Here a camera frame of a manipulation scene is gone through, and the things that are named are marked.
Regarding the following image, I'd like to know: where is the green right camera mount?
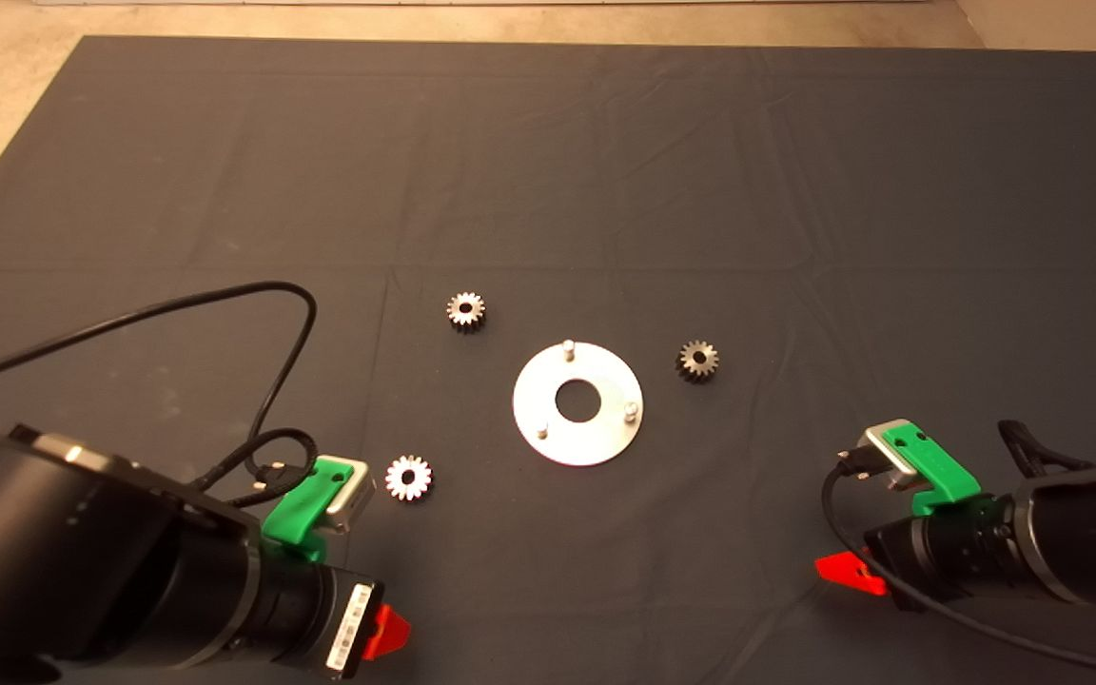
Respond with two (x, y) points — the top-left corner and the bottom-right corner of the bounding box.
(888, 425), (982, 517)

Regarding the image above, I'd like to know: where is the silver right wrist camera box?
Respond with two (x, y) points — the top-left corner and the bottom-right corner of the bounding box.
(857, 419), (930, 493)

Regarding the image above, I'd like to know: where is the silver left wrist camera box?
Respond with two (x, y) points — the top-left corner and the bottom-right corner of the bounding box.
(324, 460), (378, 534)

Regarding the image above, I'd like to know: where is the dark grey table cloth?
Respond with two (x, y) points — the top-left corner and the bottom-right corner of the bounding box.
(0, 35), (1096, 685)

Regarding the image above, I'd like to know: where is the smooth black camera cable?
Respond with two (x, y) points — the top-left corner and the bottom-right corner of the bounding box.
(0, 281), (318, 491)
(821, 447), (1096, 681)

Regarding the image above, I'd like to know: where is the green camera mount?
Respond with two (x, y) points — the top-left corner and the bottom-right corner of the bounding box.
(888, 425), (982, 517)
(261, 457), (356, 562)

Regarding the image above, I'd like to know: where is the green left camera mount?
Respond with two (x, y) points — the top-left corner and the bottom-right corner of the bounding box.
(261, 457), (356, 562)

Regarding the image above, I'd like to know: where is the small steel planetary gear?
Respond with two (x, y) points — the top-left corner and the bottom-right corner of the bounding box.
(676, 341), (721, 384)
(385, 455), (434, 502)
(446, 291), (487, 334)

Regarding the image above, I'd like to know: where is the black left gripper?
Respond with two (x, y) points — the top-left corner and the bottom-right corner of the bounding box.
(258, 557), (412, 681)

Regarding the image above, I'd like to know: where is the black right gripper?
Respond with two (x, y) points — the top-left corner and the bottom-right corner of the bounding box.
(814, 497), (1029, 610)

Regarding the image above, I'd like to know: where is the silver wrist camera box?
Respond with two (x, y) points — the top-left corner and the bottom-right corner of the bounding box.
(324, 460), (378, 534)
(857, 419), (930, 493)

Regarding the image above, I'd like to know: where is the round metal carrier plate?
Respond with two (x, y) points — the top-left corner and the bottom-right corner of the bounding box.
(512, 340), (645, 467)

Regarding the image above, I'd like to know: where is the thin braided black cable loop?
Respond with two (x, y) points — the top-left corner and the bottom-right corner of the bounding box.
(196, 428), (321, 508)
(998, 419), (1096, 480)

